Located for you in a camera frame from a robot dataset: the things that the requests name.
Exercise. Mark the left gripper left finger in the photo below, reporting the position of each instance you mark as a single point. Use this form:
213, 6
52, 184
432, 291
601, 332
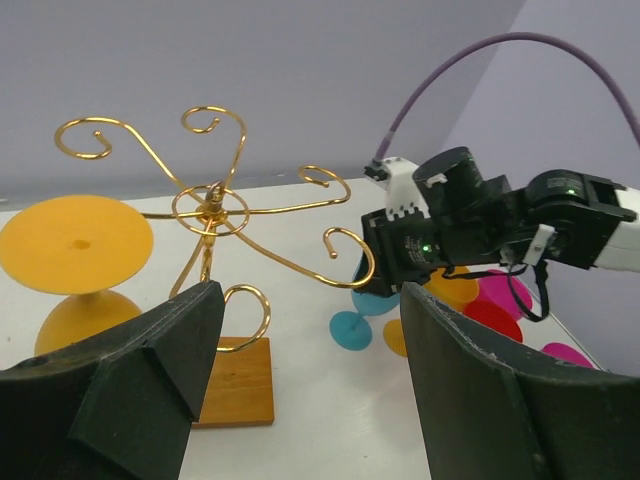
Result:
119, 404

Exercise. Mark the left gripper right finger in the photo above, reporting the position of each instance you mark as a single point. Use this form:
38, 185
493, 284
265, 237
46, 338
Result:
493, 408

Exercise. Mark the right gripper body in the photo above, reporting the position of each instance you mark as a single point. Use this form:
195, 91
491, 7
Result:
405, 249

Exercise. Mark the blue wine glass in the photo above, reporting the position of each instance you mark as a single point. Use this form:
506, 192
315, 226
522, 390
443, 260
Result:
351, 330

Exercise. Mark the yellow wine glass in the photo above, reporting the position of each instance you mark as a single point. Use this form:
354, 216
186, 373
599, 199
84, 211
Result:
79, 247

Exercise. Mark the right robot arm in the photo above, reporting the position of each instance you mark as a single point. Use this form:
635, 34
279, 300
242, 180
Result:
442, 214

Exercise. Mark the orange wine glass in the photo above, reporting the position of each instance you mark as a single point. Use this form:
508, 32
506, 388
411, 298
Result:
456, 293

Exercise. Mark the pink wine glass front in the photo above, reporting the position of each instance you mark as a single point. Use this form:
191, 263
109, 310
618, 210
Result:
567, 353

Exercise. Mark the pink wine glass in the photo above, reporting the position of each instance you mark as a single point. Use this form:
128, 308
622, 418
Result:
494, 288
567, 353

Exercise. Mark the red wine glass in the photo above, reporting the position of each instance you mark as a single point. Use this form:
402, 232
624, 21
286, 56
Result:
495, 318

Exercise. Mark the pink wine glass rear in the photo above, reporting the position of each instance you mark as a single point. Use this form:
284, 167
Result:
494, 288

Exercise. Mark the gold wire glass rack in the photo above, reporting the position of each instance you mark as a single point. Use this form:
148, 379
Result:
240, 392

